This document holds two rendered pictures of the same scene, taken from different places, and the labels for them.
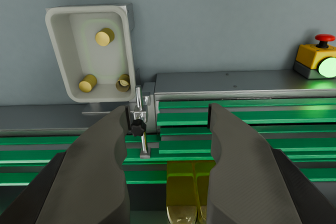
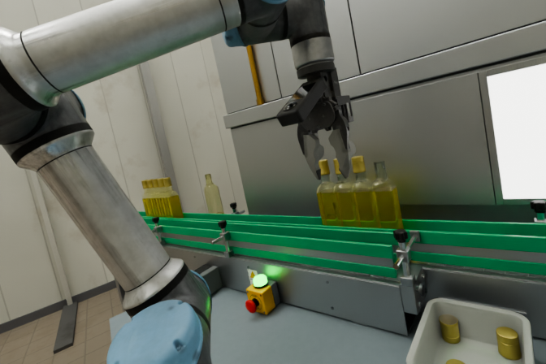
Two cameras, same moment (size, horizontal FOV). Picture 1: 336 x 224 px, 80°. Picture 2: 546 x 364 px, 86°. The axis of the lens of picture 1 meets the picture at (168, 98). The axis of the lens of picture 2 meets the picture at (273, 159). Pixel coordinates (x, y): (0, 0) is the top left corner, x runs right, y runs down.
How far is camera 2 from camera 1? 0.50 m
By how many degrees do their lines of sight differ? 65
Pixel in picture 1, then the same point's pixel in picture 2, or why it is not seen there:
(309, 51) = (265, 300)
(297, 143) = (302, 232)
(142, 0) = not seen: outside the picture
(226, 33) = (318, 344)
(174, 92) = (379, 283)
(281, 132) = not seen: hidden behind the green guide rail
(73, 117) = (535, 305)
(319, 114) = (283, 240)
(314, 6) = (243, 335)
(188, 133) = not seen: hidden behind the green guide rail
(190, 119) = (363, 246)
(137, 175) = (433, 227)
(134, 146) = (431, 247)
